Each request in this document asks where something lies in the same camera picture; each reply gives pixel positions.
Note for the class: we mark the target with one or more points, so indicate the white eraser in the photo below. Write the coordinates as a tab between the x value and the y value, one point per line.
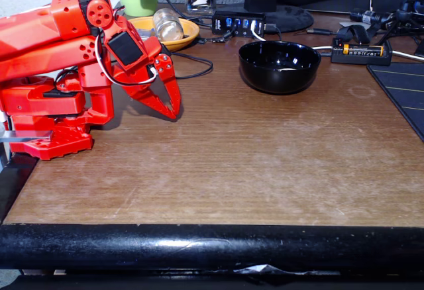
288	69

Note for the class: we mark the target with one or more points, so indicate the small grey tin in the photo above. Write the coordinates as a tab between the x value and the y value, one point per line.
148	33

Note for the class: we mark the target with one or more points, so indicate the orange dish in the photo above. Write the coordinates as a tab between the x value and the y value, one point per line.
189	36

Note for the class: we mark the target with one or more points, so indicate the clear glass jar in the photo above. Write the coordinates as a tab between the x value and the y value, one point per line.
167	26

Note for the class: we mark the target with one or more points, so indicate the black USB hub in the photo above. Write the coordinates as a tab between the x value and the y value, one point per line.
222	25

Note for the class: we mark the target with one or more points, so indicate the clear glass tumbler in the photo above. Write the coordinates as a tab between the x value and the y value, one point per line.
198	3

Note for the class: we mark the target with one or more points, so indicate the black glossy bowl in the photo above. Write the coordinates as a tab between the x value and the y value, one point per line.
281	81

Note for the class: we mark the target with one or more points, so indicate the silver metal clamp bar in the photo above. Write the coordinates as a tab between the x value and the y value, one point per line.
26	135

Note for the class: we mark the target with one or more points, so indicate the black jack plug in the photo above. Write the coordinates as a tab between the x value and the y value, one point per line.
318	31

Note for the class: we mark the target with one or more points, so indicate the black table edge trim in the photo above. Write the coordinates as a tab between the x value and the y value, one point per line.
212	247

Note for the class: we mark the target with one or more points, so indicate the black battery charger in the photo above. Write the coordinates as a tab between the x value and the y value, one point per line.
357	59

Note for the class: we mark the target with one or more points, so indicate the yellow and black battery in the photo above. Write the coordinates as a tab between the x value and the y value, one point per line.
362	50

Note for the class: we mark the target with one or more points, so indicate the crumpled silver tape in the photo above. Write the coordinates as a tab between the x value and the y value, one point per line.
258	267

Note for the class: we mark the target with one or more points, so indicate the black flashlight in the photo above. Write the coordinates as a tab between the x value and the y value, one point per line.
369	17

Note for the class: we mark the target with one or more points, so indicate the black speaker box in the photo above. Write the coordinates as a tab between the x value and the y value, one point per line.
384	0

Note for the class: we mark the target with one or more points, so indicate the black mat with yellow lines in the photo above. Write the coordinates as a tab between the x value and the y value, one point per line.
404	84

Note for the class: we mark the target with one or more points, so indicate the black mini tripod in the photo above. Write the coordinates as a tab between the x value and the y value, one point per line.
407	15

